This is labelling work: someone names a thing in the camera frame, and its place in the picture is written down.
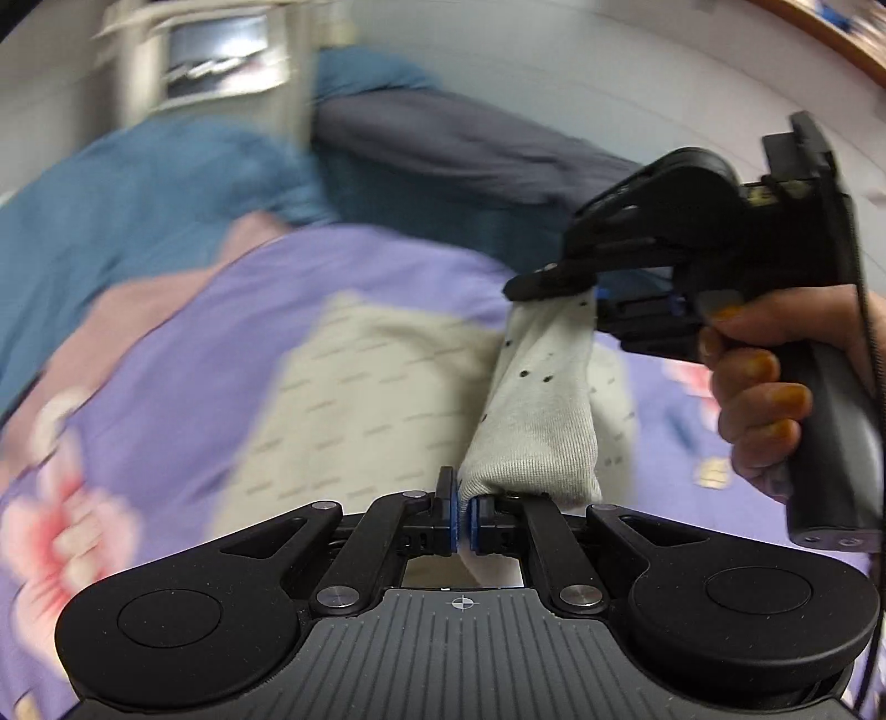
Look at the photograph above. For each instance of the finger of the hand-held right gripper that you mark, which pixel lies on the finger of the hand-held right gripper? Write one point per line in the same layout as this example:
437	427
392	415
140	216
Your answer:
644	325
554	284

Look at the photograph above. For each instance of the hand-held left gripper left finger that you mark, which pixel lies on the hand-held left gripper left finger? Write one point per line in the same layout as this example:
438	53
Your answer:
450	516

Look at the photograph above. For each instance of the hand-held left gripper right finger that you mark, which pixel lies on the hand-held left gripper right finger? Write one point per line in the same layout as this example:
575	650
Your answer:
476	526

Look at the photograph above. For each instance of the cream dotted knit garment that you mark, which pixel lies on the cream dotted knit garment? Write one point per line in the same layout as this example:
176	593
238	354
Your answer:
540	401

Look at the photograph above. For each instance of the person's right hand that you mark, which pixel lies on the person's right hand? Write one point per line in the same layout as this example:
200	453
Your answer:
761	388

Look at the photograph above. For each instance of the dark blue bed skirt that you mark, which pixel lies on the dark blue bed skirt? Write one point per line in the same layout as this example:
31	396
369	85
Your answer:
443	208

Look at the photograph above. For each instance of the dark grey blanket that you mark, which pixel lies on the dark grey blanket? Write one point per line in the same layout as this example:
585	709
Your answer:
471	138

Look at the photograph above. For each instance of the wooden shelf edge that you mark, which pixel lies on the wooden shelf edge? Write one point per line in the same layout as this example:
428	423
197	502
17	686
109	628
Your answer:
830	34

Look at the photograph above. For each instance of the blue pillow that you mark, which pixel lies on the blue pillow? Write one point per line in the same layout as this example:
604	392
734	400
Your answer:
374	73

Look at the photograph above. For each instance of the purple floral bed sheet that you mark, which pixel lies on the purple floral bed sheet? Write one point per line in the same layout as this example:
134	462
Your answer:
207	360

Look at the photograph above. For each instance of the white bedside device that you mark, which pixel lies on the white bedside device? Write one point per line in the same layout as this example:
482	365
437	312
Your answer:
214	52

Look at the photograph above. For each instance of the blue quilt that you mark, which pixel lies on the blue quilt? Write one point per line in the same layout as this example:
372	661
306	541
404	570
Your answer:
118	221

